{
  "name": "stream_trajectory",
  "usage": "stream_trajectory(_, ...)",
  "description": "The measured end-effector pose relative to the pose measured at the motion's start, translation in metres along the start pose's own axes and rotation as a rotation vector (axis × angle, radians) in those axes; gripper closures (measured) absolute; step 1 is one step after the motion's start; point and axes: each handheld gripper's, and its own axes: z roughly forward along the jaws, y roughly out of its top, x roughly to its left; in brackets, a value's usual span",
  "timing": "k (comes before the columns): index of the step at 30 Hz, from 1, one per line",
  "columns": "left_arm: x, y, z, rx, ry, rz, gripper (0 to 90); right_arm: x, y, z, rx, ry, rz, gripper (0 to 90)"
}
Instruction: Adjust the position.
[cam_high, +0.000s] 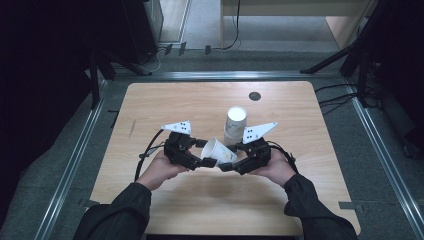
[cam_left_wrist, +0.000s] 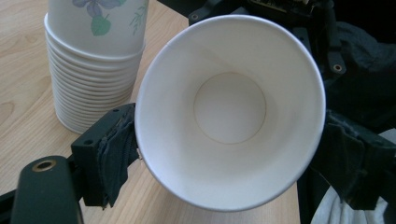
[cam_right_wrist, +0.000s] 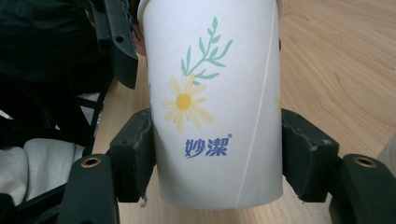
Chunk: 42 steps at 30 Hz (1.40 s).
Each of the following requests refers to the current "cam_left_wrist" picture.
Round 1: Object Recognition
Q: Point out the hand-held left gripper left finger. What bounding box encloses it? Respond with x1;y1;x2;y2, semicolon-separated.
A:
70;102;139;209

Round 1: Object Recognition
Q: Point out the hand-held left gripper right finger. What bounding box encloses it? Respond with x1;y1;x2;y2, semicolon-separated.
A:
311;110;396;211

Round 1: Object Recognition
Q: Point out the stack of white paper cups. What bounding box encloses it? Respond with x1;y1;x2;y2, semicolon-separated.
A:
43;0;149;135

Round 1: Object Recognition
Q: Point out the white floral paper cup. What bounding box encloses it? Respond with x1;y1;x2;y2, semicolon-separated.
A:
134;14;327;213

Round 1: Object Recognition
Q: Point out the white cloth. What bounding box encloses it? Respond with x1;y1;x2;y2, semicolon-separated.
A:
311;128;396;224

